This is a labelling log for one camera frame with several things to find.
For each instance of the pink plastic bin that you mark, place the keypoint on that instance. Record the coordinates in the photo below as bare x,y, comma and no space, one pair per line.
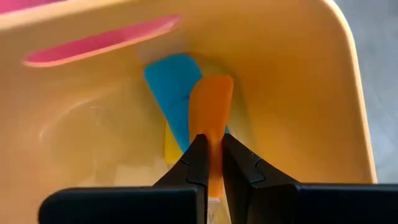
93,43

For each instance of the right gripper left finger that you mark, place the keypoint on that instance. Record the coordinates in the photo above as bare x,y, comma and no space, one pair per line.
124,205

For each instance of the blue silicone spatula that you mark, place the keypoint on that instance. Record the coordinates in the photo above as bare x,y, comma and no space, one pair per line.
172,84

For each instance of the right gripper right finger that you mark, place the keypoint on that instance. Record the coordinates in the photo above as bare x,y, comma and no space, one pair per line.
311,205

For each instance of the orange plastic bin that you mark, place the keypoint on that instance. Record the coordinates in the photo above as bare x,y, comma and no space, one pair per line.
295,93

